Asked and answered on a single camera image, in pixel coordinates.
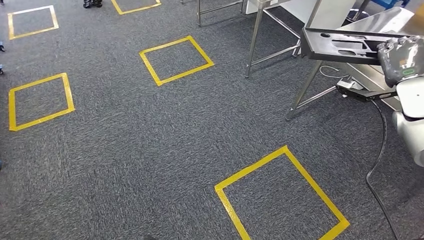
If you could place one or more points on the black plastic frame part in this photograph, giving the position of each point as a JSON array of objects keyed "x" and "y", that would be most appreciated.
[{"x": 314, "y": 46}]

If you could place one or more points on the white panel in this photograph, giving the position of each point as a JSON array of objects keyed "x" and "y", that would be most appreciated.
[{"x": 331, "y": 13}]

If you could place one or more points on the blue object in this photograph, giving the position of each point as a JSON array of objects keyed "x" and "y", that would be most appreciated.
[{"x": 387, "y": 3}]

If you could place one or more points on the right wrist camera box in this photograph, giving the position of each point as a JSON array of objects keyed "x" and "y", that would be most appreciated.
[{"x": 364, "y": 94}]

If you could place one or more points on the yellow floor tape square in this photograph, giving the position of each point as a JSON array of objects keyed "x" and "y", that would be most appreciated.
[{"x": 250, "y": 169}]

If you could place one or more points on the stainless steel table frame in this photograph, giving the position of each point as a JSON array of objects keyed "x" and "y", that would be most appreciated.
[{"x": 199, "y": 16}]

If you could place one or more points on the person's feet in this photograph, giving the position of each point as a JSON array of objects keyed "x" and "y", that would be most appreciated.
[{"x": 92, "y": 3}]

